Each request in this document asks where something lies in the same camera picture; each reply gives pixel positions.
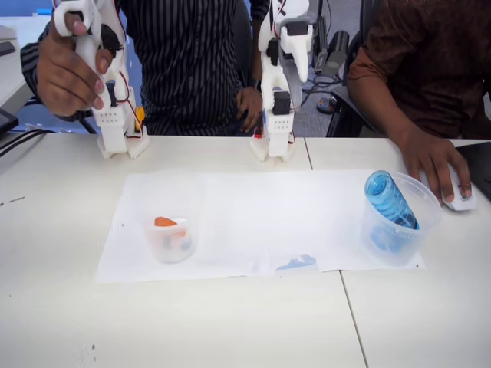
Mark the blue plastic bottle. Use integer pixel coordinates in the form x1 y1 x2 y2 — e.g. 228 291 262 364
364 171 421 232

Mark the white computer mouse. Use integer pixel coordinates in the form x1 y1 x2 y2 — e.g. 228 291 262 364
417 170 479 212

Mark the white leader arm with handle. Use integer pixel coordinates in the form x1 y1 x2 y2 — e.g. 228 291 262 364
51 0 150 160

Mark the striped-shirt person's right hand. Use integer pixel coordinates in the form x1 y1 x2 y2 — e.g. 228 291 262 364
36 9 114 118

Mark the white background desk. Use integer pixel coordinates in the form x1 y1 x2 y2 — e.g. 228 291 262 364
0 15 53 112

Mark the tall clear plastic cup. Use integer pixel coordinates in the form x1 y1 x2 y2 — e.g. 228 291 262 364
132 172 206 265

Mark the black webcam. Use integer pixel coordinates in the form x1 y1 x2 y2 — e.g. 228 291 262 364
312 17 351 76

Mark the person in brown shirt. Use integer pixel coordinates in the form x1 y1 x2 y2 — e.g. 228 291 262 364
347 0 491 140

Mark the black office chair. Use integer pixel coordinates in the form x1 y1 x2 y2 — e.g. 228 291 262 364
325 30 384 138

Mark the brown-shirt person's right forearm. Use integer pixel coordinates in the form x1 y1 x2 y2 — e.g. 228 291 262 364
348 71 427 135

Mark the brown-shirt person's right hand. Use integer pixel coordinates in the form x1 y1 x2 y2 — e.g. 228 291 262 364
398 126 472 203

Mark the black tablet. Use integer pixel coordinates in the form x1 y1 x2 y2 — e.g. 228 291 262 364
0 108 19 141

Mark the striped-shirt person's left forearm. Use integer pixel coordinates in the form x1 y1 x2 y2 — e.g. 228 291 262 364
251 17 269 81

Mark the small colourful floor item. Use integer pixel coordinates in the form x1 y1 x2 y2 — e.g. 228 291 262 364
316 95 338 114

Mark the striped-shirt person's left hand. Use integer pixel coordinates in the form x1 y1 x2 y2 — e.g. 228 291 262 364
236 86 264 135

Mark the wide clear plastic tub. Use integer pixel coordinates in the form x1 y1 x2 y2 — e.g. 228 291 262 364
359 170 443 268

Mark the white robot arm with gripper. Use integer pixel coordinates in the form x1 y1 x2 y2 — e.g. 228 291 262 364
249 0 311 162

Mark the black laptop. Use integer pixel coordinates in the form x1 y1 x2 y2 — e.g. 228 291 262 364
458 141 491 202

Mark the black cable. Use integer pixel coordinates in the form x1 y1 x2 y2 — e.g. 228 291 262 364
0 132 54 158
0 129 53 153

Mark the person in striped shirt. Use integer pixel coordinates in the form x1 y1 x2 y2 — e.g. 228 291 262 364
114 0 285 137

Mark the white paper sheet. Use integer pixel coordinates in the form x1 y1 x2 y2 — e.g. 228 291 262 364
197 169 427 273
95 172 269 284

